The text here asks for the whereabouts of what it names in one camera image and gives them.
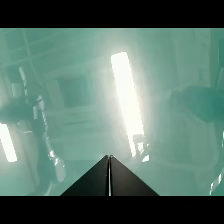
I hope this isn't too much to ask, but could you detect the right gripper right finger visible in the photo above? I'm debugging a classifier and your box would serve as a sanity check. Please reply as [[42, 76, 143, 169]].
[[109, 154, 160, 197]]

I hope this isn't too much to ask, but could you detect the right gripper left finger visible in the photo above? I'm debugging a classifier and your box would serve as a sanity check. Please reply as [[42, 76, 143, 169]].
[[60, 154, 110, 197]]

